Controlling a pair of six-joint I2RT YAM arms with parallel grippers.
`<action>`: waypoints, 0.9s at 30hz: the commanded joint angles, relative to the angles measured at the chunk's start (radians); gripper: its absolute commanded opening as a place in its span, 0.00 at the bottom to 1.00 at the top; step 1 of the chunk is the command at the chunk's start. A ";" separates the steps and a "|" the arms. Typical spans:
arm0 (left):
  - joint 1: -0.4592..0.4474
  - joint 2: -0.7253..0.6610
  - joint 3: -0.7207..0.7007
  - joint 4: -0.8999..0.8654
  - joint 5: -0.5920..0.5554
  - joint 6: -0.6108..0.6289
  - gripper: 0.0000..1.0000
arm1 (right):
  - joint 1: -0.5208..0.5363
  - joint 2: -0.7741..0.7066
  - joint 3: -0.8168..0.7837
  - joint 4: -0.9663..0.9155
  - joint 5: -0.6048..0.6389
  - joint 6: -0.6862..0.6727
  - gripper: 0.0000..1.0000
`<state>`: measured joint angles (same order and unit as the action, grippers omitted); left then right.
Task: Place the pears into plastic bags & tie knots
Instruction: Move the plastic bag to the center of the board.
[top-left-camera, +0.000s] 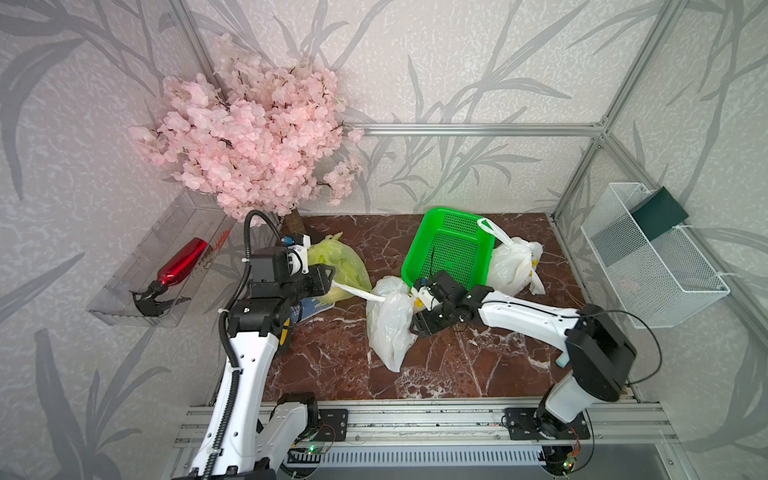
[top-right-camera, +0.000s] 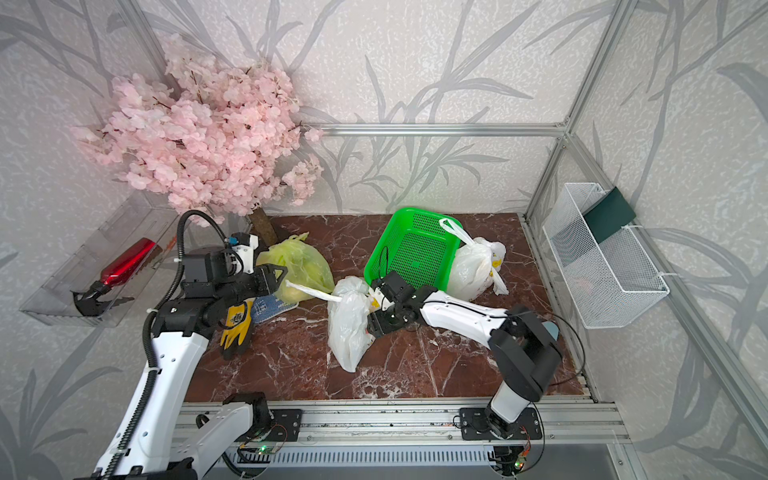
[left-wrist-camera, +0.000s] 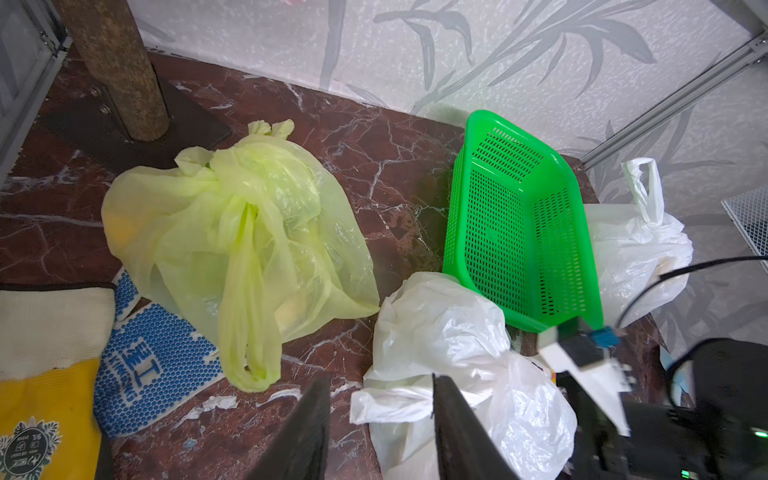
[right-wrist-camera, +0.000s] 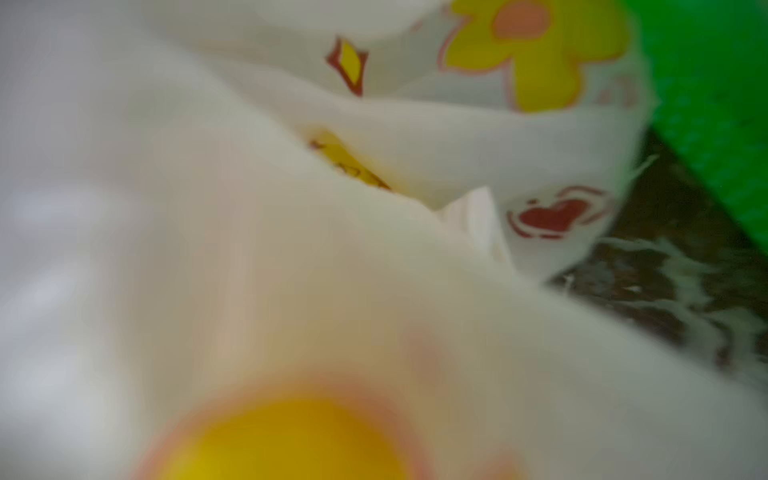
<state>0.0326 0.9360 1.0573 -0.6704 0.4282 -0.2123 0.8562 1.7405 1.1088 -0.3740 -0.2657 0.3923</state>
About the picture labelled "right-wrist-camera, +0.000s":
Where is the white plastic bag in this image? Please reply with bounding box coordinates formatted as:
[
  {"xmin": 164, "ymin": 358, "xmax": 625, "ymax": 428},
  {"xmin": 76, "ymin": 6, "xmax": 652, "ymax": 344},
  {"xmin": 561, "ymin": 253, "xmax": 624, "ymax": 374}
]
[{"xmin": 1, "ymin": 1, "xmax": 767, "ymax": 479}]

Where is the green plastic perforated basket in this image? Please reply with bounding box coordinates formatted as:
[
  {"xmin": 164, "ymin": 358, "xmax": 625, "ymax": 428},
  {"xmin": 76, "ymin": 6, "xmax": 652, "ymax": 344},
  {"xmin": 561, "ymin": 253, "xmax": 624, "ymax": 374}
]
[{"xmin": 627, "ymin": 0, "xmax": 767, "ymax": 251}]

